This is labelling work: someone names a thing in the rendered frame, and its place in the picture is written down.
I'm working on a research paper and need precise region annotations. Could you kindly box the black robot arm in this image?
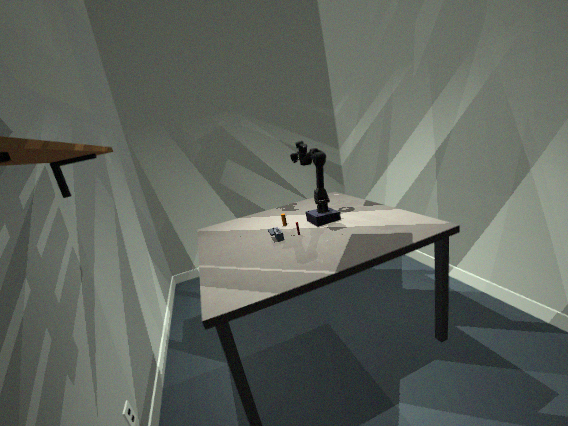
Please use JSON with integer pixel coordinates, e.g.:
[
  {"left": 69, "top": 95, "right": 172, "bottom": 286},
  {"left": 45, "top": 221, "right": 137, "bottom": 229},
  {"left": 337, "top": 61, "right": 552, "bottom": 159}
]
[{"left": 290, "top": 143, "right": 330, "bottom": 213}]

